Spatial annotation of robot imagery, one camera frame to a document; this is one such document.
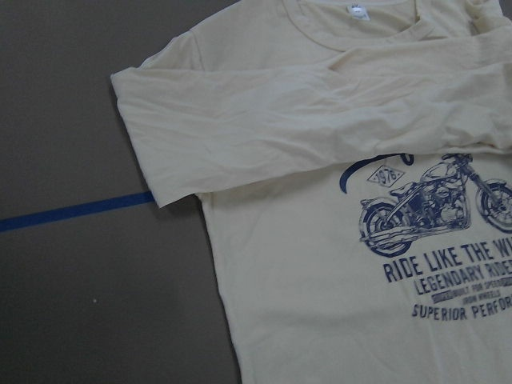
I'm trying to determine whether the cream long-sleeve printed shirt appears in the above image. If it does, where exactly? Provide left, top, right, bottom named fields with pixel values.
left=111, top=1, right=511, bottom=383

